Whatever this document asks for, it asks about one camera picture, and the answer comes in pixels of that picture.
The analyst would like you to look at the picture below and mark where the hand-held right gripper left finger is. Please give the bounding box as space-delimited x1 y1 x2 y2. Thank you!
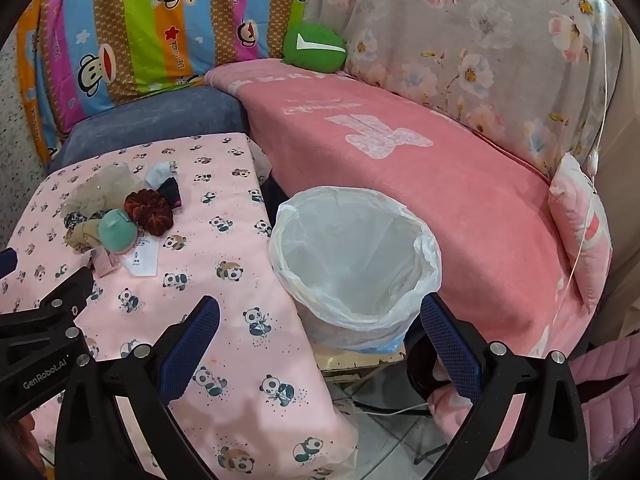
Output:
55 295 221 480

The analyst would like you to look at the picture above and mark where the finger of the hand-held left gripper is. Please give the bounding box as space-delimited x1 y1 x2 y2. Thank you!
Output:
0 248 19 281
0 266 97 362

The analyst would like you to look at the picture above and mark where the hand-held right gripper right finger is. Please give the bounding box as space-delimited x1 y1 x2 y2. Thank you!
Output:
420 292 592 480

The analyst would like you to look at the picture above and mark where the leopard print ribbon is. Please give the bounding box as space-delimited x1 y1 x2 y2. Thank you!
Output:
63 211 101 231

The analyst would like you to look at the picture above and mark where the white plastic bag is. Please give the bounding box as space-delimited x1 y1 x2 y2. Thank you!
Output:
269 186 442 354

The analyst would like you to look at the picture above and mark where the navy pleated cloth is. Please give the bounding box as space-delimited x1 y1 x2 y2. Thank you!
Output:
157 177 184 209

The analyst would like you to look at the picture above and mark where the beige scrunchie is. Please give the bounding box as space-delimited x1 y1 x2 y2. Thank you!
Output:
64 220 109 255

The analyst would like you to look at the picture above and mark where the pale green-grey fabric pouch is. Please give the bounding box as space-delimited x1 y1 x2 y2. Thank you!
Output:
97 208 139 254

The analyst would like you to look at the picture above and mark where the white paper label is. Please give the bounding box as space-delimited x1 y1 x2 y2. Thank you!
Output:
119 232 160 279

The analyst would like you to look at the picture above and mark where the pink panda print cloth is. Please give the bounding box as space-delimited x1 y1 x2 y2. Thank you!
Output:
0 132 359 480

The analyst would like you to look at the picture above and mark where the beige mesh puff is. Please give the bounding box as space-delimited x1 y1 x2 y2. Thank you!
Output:
62 162 149 219

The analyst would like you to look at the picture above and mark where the dark red scrunchie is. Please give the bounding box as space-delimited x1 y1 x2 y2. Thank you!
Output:
123 188 175 237

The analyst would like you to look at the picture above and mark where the light blue sock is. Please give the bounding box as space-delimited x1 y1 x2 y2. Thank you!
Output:
144 160 177 189

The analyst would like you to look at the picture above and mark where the pink quilted fabric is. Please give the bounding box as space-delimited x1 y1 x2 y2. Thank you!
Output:
569 330 640 467

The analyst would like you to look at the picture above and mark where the pink blanket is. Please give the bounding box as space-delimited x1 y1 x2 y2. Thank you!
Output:
202 57 601 443

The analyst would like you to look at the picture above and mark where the pink quilted pillow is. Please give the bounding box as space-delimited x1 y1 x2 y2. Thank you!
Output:
547 152 614 314

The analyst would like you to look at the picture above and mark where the blue-grey velvet cushion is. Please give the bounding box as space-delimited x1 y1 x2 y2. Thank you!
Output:
47 85 251 174

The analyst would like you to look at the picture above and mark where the colourful cartoon pillow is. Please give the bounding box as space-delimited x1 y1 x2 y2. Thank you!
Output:
15 0 312 162

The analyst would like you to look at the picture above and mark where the grey floral blanket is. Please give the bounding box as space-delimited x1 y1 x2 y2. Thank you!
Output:
300 0 627 182

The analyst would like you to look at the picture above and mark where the green round cushion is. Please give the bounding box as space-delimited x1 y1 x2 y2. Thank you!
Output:
282 22 349 72

